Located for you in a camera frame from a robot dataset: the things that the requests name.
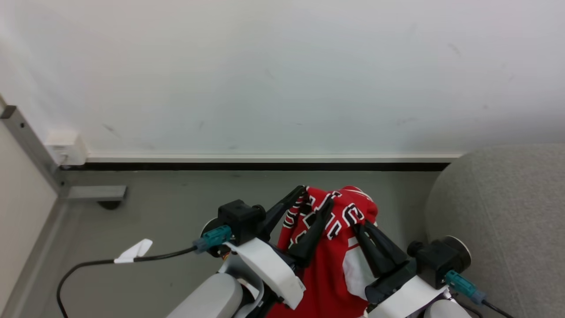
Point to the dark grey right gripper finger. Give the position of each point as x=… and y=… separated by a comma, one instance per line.
x=370, y=256
x=388, y=251

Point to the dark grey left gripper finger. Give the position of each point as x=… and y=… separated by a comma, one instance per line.
x=282, y=207
x=311, y=240

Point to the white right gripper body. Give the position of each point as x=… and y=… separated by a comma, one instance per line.
x=401, y=296

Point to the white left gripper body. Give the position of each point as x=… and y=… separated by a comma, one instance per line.
x=271, y=265

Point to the red basketball jersey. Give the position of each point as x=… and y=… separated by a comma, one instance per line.
x=331, y=282

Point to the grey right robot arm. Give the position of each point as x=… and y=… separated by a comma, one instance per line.
x=446, y=310

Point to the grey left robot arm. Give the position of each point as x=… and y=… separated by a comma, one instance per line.
x=207, y=298

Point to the white baseboard trim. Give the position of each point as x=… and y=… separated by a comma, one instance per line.
x=265, y=157

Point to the grey fabric sofa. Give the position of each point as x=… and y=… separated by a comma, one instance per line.
x=503, y=221

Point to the beige partition panel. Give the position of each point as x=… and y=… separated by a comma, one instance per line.
x=22, y=203

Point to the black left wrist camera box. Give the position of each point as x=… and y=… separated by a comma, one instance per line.
x=240, y=221

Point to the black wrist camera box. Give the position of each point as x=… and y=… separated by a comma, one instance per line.
x=240, y=221
x=437, y=260

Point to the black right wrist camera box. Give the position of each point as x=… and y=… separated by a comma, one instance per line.
x=437, y=260

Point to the grey metal frame foot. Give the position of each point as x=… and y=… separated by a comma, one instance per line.
x=95, y=193

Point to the white wall socket box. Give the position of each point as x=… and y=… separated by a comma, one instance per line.
x=66, y=148

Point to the grey metal partition frame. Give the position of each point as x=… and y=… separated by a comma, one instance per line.
x=28, y=141

